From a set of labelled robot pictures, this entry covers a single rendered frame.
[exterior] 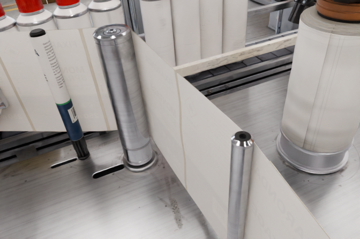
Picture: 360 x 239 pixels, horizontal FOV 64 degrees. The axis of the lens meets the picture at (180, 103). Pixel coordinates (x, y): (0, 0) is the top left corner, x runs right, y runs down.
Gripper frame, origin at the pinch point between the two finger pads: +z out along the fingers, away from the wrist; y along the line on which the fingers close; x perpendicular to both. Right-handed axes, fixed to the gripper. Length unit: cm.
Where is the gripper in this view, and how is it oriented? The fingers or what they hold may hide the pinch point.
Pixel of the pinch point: (298, 13)
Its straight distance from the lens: 70.9
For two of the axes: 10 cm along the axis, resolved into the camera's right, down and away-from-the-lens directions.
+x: 8.8, 0.0, 4.7
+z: -2.5, 8.6, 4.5
